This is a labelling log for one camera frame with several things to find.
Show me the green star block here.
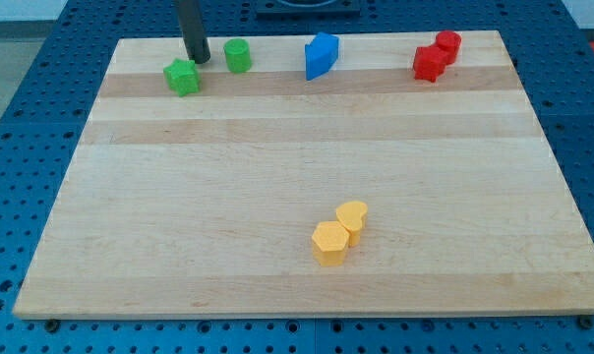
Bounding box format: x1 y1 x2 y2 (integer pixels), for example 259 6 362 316
163 58 201 96

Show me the red star block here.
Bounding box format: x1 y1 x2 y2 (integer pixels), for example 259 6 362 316
413 45 448 83

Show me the yellow heart block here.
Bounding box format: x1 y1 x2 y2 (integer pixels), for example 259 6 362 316
335 201 369 247

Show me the yellow hexagon block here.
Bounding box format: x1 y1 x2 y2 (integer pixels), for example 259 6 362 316
311 221 350 266

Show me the blue arrow-shaped block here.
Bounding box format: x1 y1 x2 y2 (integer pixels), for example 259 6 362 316
305 32 340 81

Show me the green cylinder block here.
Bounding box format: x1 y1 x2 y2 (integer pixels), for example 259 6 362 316
223 38 252 74

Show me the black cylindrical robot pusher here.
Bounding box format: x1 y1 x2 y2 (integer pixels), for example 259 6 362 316
173 0 210 64

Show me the light wooden board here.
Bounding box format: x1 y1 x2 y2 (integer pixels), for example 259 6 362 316
12 29 594 322

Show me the red cylinder block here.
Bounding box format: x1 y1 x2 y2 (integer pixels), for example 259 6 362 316
435 30 462 65

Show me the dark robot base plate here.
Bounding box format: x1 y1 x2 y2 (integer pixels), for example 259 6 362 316
255 0 362 19

